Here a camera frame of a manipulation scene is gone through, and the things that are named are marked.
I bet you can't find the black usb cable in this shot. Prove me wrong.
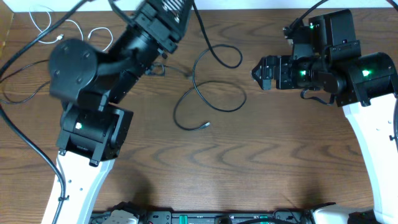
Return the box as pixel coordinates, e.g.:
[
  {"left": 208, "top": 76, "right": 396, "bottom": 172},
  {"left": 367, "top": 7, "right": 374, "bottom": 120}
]
[
  {"left": 149, "top": 2, "right": 248, "bottom": 131},
  {"left": 0, "top": 59, "right": 52, "bottom": 105}
]

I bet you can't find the white usb cable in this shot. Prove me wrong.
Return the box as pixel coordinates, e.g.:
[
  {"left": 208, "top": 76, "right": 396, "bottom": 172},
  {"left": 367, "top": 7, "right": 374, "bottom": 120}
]
[{"left": 28, "top": 4, "right": 114, "bottom": 52}]

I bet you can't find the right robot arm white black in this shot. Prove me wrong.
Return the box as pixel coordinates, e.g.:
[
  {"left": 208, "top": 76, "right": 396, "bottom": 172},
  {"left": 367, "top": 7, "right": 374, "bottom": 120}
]
[{"left": 251, "top": 9, "right": 397, "bottom": 223}]

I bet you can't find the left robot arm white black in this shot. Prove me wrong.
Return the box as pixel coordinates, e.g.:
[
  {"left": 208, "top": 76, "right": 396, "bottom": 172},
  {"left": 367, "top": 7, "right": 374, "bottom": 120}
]
[{"left": 42, "top": 1, "right": 193, "bottom": 223}]

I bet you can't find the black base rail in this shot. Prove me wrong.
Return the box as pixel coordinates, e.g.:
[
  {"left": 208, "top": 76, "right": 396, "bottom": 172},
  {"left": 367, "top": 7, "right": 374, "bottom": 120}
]
[{"left": 88, "top": 202, "right": 378, "bottom": 224}]

